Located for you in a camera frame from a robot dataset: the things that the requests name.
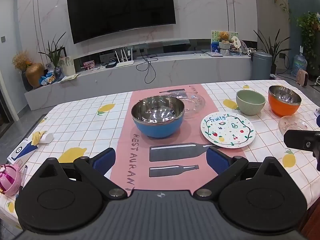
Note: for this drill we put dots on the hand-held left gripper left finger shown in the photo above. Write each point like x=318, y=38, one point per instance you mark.
x=105, y=160

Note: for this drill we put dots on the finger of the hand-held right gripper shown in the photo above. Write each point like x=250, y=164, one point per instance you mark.
x=300, y=140

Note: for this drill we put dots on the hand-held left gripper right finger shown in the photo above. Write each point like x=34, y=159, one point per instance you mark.
x=217, y=160

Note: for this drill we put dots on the flowered glass plate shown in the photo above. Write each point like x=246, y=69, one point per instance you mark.
x=292, y=125

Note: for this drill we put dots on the white fruit-print plate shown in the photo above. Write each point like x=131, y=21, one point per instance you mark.
x=227, y=132

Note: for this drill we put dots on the orange steel bowl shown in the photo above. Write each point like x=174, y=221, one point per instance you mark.
x=282, y=108

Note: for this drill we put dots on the clear glass plate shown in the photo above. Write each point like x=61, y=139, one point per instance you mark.
x=195, y=105

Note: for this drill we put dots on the green ceramic bowl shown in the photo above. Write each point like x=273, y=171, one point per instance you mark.
x=250, y=107

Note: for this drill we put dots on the blue steel bowl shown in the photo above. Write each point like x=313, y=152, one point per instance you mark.
x=157, y=130

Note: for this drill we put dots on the pink printed placemat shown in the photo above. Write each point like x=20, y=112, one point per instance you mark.
x=140, y=155

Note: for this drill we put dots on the lemon checkered tablecloth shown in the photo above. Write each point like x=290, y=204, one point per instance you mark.
x=82, y=120

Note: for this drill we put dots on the white paper cup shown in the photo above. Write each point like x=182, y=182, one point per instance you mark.
x=47, y=138

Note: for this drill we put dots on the pink heater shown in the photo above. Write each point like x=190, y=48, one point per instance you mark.
x=303, y=78

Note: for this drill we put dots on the crumpled tissue with yellow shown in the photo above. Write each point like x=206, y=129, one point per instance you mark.
x=37, y=137

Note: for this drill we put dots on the blue water bottle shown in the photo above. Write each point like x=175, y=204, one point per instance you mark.
x=298, y=63

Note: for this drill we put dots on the grey marble TV cabinet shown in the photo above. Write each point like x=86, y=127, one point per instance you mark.
x=112, y=80

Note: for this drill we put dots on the grey trash can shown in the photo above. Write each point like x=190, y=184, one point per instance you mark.
x=261, y=66

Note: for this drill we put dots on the blue and white box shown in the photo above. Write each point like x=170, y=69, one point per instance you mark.
x=21, y=151

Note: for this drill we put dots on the pen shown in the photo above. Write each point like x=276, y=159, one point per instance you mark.
x=22, y=180

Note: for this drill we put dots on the pale paper sheet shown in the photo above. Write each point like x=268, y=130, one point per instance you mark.
x=70, y=77

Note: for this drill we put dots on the long-leaf potted plant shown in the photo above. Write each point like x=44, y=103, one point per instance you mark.
x=273, y=52

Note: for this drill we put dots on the small black box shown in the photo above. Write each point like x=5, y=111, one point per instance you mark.
x=110, y=65

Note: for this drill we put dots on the blue glass vase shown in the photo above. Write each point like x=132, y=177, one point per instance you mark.
x=58, y=73

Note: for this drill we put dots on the white router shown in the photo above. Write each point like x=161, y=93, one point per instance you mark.
x=124, y=63

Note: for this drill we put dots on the pink round toy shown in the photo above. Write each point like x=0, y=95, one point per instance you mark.
x=8, y=180

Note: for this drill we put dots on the blue snack packet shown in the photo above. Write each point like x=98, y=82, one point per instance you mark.
x=47, y=78

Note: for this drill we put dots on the white illustrated card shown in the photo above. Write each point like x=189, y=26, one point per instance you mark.
x=67, y=66

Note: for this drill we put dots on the large bushy plant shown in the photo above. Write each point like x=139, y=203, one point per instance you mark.
x=310, y=37

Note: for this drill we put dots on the decorative display plate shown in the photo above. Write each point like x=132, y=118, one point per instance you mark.
x=243, y=47

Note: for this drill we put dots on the gold vase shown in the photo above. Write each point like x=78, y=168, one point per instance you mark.
x=35, y=76

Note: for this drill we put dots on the dark vase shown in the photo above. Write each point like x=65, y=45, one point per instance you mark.
x=25, y=82

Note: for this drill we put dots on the white woven basket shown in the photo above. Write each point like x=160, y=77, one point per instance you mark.
x=225, y=48

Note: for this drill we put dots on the white round fan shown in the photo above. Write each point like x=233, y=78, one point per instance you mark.
x=235, y=42

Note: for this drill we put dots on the green picture board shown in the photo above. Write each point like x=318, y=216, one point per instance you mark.
x=214, y=42

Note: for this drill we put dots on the green leafy plant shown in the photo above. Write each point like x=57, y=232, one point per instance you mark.
x=55, y=51

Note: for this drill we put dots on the brown teddy bear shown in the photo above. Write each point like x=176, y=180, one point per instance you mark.
x=223, y=37

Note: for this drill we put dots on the dried yellow flowers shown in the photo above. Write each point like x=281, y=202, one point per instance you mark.
x=22, y=60

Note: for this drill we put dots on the black television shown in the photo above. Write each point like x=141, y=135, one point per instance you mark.
x=120, y=7

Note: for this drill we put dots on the pink photo frame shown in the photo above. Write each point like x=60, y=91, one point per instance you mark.
x=89, y=65

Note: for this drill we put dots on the grey wall switch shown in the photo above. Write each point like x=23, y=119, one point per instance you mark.
x=2, y=39

